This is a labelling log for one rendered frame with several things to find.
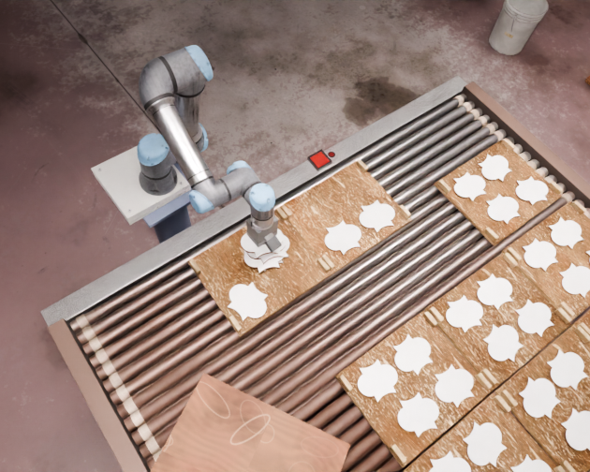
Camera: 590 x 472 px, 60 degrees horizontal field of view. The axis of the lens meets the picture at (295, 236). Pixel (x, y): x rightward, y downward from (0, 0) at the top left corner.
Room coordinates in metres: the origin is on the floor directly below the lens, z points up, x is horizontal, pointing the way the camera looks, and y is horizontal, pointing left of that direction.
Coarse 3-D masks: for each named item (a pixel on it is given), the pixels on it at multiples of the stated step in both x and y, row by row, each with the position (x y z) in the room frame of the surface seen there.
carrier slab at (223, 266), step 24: (240, 240) 0.88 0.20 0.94; (288, 240) 0.91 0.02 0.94; (216, 264) 0.77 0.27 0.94; (240, 264) 0.78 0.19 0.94; (288, 264) 0.80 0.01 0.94; (312, 264) 0.82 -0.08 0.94; (216, 288) 0.67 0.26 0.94; (264, 288) 0.70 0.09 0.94; (288, 288) 0.71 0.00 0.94; (240, 336) 0.51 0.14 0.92
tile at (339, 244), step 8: (344, 224) 1.00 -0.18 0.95; (336, 232) 0.96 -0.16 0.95; (344, 232) 0.96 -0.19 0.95; (352, 232) 0.97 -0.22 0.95; (360, 232) 0.97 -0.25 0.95; (328, 240) 0.92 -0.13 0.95; (336, 240) 0.93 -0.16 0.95; (344, 240) 0.93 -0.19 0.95; (352, 240) 0.94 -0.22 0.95; (328, 248) 0.89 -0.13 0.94; (336, 248) 0.89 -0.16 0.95; (344, 248) 0.90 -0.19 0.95
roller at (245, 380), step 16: (544, 176) 1.39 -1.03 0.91; (464, 224) 1.09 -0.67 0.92; (448, 240) 1.01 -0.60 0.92; (416, 256) 0.92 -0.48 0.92; (432, 256) 0.94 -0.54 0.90; (400, 272) 0.84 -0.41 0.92; (368, 288) 0.76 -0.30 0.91; (384, 288) 0.77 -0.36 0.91; (352, 304) 0.68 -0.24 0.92; (336, 320) 0.62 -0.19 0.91; (304, 336) 0.54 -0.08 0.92; (288, 352) 0.48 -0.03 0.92; (256, 368) 0.41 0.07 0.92; (272, 368) 0.42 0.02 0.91; (240, 384) 0.35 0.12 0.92; (144, 448) 0.12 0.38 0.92; (160, 448) 0.13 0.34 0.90
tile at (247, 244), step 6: (246, 234) 0.83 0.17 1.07; (282, 234) 0.85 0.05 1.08; (246, 240) 0.81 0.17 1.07; (282, 240) 0.83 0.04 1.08; (246, 246) 0.79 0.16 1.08; (252, 246) 0.79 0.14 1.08; (264, 246) 0.80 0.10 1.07; (252, 252) 0.77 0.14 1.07; (258, 252) 0.77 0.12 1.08; (264, 252) 0.77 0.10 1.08; (270, 252) 0.78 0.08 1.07; (276, 252) 0.78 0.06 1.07
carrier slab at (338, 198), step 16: (336, 176) 1.23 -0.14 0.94; (352, 176) 1.24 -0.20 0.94; (368, 176) 1.25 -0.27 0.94; (304, 192) 1.13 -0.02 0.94; (320, 192) 1.14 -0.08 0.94; (336, 192) 1.15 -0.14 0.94; (352, 192) 1.16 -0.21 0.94; (368, 192) 1.17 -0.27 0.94; (384, 192) 1.18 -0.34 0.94; (288, 208) 1.05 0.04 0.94; (304, 208) 1.06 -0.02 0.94; (320, 208) 1.07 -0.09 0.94; (336, 208) 1.08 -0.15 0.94; (352, 208) 1.09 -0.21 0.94; (304, 224) 0.98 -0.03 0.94; (320, 224) 0.99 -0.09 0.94; (336, 224) 1.00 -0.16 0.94; (352, 224) 1.01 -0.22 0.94; (400, 224) 1.04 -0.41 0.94; (304, 240) 0.92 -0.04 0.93; (320, 240) 0.92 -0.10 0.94; (368, 240) 0.95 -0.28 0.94; (320, 256) 0.86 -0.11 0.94; (336, 256) 0.86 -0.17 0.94; (352, 256) 0.87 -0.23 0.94
